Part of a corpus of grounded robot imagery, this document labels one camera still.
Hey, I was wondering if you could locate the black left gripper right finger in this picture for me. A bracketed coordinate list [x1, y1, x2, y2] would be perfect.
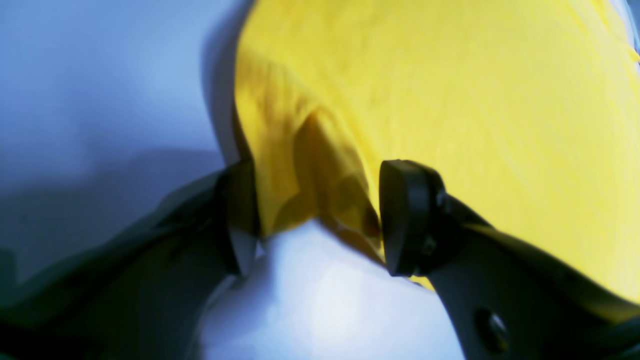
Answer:
[379, 159, 640, 360]

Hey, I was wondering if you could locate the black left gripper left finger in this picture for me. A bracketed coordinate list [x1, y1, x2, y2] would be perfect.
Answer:
[1, 161, 259, 360]

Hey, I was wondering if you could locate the yellow T-shirt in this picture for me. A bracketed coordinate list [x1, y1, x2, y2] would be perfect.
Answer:
[235, 0, 640, 302]

